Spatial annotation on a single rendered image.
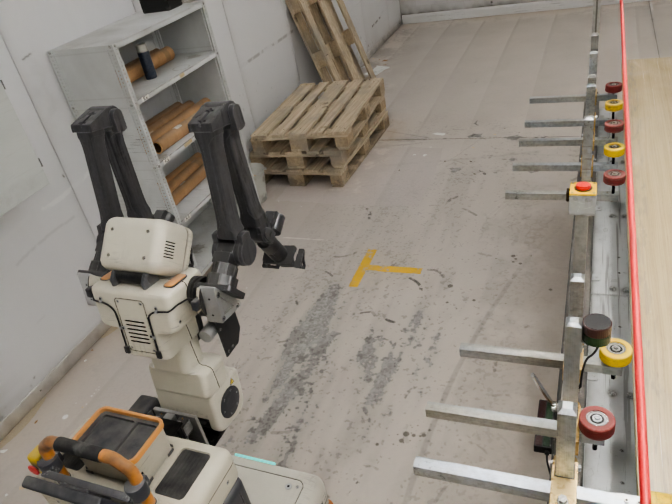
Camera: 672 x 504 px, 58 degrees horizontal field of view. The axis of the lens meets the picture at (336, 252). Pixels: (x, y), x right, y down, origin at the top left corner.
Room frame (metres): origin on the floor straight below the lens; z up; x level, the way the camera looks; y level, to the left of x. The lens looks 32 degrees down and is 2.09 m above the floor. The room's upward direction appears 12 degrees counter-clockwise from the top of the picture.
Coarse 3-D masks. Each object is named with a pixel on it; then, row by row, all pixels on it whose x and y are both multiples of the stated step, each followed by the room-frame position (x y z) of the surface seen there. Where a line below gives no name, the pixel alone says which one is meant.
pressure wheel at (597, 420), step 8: (584, 408) 0.96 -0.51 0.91; (592, 408) 0.96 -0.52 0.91; (600, 408) 0.95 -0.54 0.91; (584, 416) 0.94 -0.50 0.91; (592, 416) 0.94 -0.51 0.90; (600, 416) 0.93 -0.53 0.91; (608, 416) 0.92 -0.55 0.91; (584, 424) 0.92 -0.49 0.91; (592, 424) 0.91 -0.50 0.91; (600, 424) 0.91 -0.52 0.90; (608, 424) 0.90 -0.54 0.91; (584, 432) 0.91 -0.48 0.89; (592, 432) 0.90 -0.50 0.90; (600, 432) 0.89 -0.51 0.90; (608, 432) 0.89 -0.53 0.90; (600, 440) 0.89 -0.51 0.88; (592, 448) 0.93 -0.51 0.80
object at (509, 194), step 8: (512, 192) 2.19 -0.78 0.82; (520, 192) 2.18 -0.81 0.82; (528, 192) 2.16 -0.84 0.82; (536, 192) 2.15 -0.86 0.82; (544, 192) 2.14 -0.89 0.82; (552, 192) 2.12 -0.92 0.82; (560, 192) 2.11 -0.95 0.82; (600, 192) 2.05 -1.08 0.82; (608, 192) 2.03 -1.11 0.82; (616, 192) 2.02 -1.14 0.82; (600, 200) 2.03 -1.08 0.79; (608, 200) 2.01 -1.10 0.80; (616, 200) 2.00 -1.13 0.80
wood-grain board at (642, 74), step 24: (648, 72) 2.99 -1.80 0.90; (648, 96) 2.69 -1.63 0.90; (648, 120) 2.43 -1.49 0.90; (624, 144) 2.27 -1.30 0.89; (648, 144) 2.21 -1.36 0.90; (648, 168) 2.02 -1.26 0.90; (648, 192) 1.85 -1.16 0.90; (648, 216) 1.70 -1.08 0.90; (648, 240) 1.57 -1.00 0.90; (648, 264) 1.45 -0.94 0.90; (648, 288) 1.34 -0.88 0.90; (648, 312) 1.24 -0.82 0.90; (648, 336) 1.15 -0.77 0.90; (648, 360) 1.07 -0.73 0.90; (648, 384) 1.00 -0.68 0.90; (648, 408) 0.93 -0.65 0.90; (648, 432) 0.87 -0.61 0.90
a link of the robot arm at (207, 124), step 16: (208, 112) 1.56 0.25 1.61; (224, 112) 1.54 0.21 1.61; (192, 128) 1.51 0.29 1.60; (208, 128) 1.49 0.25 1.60; (208, 144) 1.49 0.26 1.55; (208, 160) 1.49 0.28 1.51; (224, 160) 1.51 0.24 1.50; (208, 176) 1.49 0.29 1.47; (224, 176) 1.49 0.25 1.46; (224, 192) 1.47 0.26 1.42; (224, 208) 1.46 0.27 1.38; (224, 224) 1.46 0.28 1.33; (240, 224) 1.48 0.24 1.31; (240, 240) 1.44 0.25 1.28; (240, 256) 1.42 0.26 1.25
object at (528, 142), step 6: (528, 138) 2.65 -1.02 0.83; (534, 138) 2.64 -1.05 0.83; (540, 138) 2.62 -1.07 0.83; (546, 138) 2.61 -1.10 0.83; (552, 138) 2.59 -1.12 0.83; (558, 138) 2.58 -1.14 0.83; (564, 138) 2.57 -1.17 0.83; (570, 138) 2.55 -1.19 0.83; (576, 138) 2.54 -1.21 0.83; (582, 138) 2.53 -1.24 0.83; (600, 138) 2.49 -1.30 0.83; (606, 138) 2.48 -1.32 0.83; (522, 144) 2.64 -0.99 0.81; (528, 144) 2.62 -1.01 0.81; (534, 144) 2.61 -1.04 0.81; (540, 144) 2.60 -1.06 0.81; (546, 144) 2.59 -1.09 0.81; (552, 144) 2.57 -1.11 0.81; (558, 144) 2.56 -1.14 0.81; (564, 144) 2.55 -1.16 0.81; (570, 144) 2.54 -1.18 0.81; (576, 144) 2.53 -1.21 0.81; (582, 144) 2.51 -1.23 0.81; (594, 144) 2.49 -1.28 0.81; (600, 144) 2.48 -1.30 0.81
